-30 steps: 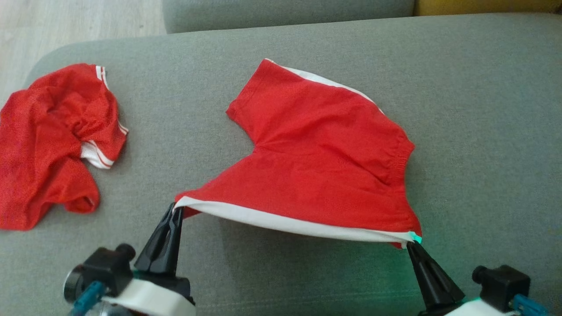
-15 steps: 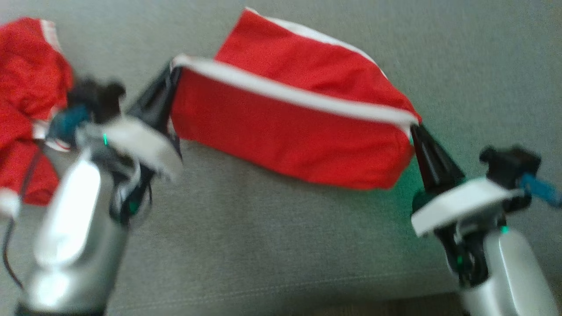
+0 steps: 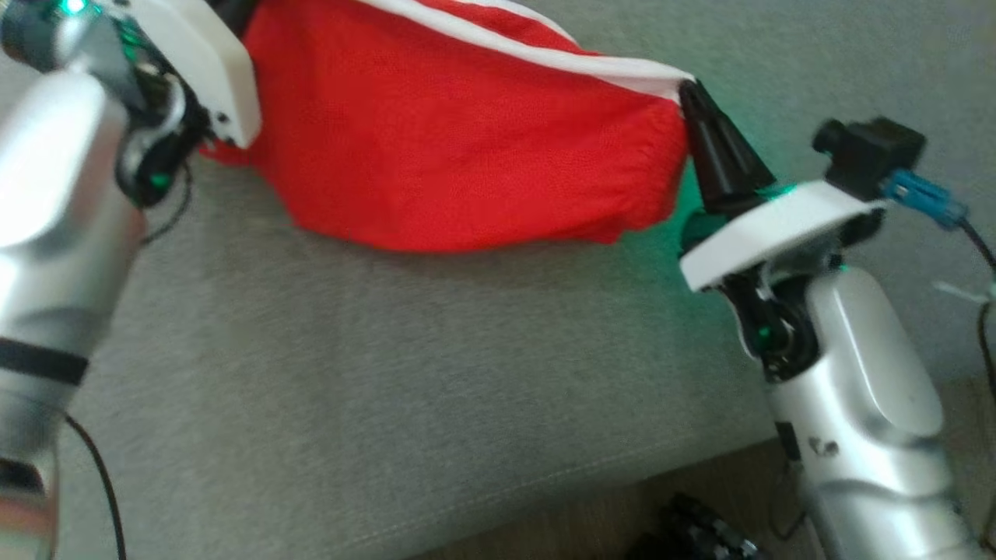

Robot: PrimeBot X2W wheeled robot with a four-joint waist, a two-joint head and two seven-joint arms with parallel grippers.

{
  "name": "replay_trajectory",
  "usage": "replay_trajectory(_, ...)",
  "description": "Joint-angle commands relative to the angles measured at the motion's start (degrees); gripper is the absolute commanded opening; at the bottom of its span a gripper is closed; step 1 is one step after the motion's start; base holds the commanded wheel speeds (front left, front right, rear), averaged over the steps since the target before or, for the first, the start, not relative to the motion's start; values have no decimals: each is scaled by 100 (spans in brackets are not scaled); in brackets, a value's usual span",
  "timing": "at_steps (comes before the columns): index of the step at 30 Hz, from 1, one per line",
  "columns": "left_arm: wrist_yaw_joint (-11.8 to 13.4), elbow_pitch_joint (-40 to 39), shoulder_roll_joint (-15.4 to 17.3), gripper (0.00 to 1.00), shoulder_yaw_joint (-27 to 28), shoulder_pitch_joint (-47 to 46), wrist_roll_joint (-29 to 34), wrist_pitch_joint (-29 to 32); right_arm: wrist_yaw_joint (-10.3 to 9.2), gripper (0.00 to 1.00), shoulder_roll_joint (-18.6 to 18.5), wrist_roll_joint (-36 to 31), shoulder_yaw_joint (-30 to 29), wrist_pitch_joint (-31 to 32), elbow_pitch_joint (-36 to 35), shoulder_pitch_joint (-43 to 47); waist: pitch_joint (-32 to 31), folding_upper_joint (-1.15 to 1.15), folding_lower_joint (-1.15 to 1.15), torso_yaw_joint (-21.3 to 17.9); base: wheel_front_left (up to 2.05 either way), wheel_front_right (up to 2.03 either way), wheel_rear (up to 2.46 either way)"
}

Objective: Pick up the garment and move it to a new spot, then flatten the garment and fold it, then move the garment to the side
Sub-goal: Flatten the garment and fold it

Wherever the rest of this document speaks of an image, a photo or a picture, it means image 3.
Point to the red shirt with white sleeve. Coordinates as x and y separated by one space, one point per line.
436 140

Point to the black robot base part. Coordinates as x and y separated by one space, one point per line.
700 537

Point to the blue right camera connector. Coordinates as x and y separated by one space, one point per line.
926 198

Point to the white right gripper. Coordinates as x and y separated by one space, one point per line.
770 233

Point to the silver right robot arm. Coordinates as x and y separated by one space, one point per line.
856 404

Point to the white zip tie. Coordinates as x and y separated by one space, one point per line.
965 293

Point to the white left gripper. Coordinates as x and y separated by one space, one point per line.
210 70

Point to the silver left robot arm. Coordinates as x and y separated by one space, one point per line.
54 233

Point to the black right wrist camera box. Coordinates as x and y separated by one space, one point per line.
867 155

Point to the grey sofa seat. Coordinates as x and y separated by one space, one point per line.
389 373

